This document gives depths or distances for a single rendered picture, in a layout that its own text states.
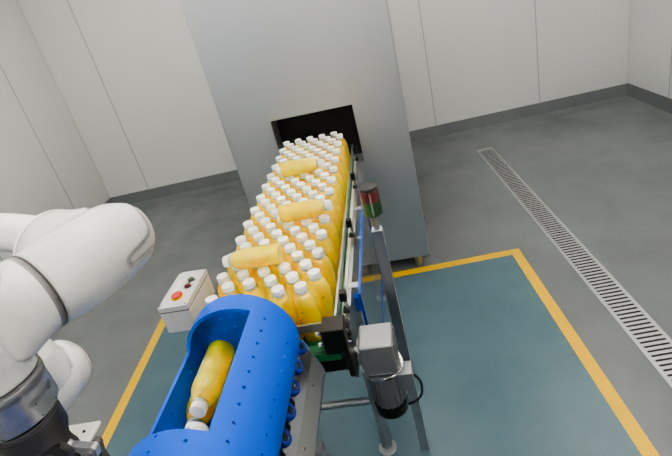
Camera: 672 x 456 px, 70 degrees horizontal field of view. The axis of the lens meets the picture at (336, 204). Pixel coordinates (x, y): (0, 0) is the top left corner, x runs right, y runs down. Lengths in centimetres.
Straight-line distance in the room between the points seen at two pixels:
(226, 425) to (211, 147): 490
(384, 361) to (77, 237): 113
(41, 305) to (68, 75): 549
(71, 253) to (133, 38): 511
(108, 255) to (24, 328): 12
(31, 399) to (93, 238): 19
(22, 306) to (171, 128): 523
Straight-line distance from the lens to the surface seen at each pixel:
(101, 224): 67
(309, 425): 139
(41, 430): 69
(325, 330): 143
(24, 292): 62
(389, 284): 175
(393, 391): 169
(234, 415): 102
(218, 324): 134
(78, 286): 64
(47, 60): 613
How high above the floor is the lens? 189
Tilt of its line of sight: 25 degrees down
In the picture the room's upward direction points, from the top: 14 degrees counter-clockwise
